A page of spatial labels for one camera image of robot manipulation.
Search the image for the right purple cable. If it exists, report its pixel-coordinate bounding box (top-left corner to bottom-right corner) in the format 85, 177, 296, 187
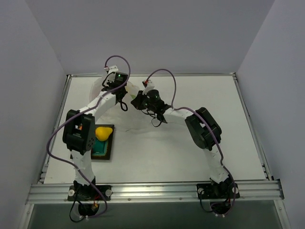
142, 68, 239, 215

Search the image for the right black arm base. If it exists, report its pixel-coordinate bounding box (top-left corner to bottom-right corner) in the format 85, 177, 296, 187
196, 182, 240, 218

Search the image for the square teal ceramic plate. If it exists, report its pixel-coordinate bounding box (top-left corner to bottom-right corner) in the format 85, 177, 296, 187
70, 124, 115, 161

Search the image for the aluminium front rail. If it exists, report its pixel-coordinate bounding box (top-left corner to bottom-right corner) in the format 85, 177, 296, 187
26, 180, 284, 204

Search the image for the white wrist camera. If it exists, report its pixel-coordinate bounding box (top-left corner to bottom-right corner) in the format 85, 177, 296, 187
142, 79, 155, 95
104, 65, 119, 73

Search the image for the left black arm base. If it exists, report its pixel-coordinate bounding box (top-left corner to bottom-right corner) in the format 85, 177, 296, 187
67, 185, 112, 222

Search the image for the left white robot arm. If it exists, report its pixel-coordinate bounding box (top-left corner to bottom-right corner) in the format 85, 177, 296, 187
62, 72, 129, 200

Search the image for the purple cable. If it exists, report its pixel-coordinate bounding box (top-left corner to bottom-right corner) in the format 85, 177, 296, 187
45, 55, 131, 219
142, 68, 239, 215

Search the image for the translucent white plastic bag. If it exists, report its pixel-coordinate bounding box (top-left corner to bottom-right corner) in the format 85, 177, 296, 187
89, 76, 155, 132

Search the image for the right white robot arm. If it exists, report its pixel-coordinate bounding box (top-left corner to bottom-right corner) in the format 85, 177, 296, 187
131, 89, 233, 197

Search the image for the yellow fake pear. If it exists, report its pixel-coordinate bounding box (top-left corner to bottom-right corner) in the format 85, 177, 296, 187
95, 126, 113, 142

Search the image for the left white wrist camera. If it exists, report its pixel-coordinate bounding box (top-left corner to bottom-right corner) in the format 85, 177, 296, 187
104, 65, 119, 73

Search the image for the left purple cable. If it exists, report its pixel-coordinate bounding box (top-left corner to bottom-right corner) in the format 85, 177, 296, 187
45, 55, 131, 219

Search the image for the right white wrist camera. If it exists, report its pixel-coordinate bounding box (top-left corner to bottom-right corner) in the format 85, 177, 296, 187
142, 79, 155, 95

